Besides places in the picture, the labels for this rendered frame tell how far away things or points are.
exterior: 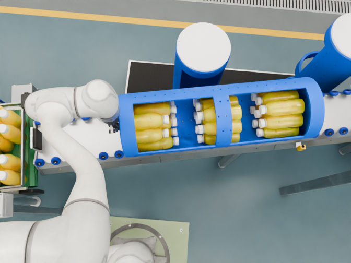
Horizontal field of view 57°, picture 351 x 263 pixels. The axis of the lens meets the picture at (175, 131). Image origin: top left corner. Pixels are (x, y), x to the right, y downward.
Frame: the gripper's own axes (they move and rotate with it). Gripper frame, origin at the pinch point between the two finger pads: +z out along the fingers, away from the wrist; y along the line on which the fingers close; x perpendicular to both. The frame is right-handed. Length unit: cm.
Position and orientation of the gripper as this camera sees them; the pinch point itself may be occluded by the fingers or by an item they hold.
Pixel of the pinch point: (115, 126)
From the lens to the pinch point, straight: 140.8
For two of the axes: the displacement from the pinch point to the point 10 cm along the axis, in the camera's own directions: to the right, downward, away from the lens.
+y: 1.1, 9.6, -2.5
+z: -0.4, 2.6, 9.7
